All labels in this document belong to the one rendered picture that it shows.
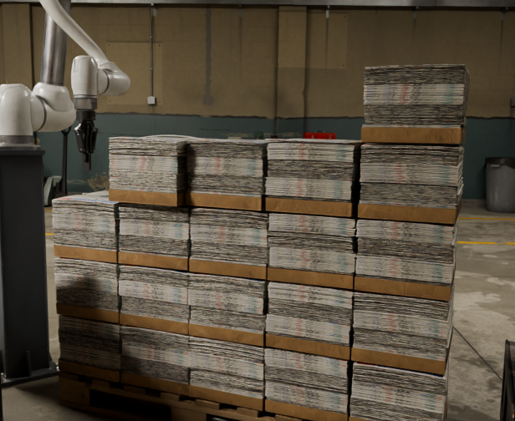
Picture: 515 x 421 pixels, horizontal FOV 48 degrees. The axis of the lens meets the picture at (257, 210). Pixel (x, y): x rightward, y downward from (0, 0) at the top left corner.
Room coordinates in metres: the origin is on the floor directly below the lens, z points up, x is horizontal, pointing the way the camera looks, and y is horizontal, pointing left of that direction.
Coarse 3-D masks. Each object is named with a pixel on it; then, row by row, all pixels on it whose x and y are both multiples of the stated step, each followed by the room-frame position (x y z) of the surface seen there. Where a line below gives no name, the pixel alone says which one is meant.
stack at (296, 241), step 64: (192, 256) 1.98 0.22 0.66; (256, 256) 1.89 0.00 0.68; (320, 256) 1.81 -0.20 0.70; (64, 320) 2.18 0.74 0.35; (192, 320) 1.98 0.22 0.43; (256, 320) 1.89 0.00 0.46; (320, 320) 1.82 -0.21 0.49; (64, 384) 2.18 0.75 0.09; (128, 384) 2.08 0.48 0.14; (192, 384) 1.98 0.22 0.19; (256, 384) 1.89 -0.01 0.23; (320, 384) 1.80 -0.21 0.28
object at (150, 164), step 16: (112, 144) 2.06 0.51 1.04; (128, 144) 2.03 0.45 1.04; (144, 144) 2.01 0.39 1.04; (160, 144) 1.98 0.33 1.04; (176, 144) 1.95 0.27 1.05; (112, 160) 2.07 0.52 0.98; (128, 160) 2.04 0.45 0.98; (144, 160) 2.02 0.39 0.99; (160, 160) 1.99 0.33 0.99; (176, 160) 1.96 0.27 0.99; (112, 176) 2.07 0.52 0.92; (128, 176) 2.04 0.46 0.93; (144, 176) 2.02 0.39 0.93; (160, 176) 1.99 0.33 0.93; (176, 176) 1.96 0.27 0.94; (176, 192) 1.96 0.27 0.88
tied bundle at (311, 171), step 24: (288, 144) 1.86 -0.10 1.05; (312, 144) 1.83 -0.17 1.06; (336, 144) 1.80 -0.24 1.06; (360, 144) 1.85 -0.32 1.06; (288, 168) 1.86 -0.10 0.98; (312, 168) 1.83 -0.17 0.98; (336, 168) 1.80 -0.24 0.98; (288, 192) 1.85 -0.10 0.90; (312, 192) 1.82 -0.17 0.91; (336, 192) 1.80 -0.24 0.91
